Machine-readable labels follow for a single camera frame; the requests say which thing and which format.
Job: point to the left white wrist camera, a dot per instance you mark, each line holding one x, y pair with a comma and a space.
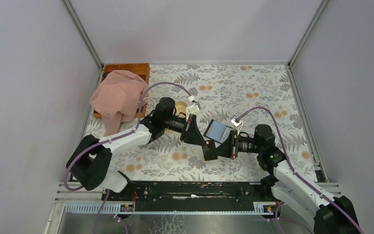
194, 107

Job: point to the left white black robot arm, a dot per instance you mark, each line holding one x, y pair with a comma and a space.
90, 161

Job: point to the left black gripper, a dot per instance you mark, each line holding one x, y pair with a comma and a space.
193, 136

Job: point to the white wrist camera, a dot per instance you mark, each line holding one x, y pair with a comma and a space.
194, 107
238, 124

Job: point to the beige oval tray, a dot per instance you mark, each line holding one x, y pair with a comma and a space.
180, 107

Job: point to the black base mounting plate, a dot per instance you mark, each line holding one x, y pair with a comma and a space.
209, 194

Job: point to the pink cloth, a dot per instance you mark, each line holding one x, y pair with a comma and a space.
117, 98

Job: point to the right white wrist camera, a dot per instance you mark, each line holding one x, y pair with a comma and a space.
238, 124

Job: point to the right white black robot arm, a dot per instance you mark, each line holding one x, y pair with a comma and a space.
324, 212

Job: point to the wooden compartment box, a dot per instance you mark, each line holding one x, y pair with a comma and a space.
141, 69

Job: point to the aluminium front rail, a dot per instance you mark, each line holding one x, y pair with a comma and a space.
252, 208

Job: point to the black card holder wallet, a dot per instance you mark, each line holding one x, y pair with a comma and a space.
215, 134

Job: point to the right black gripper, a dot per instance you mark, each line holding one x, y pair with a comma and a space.
227, 148

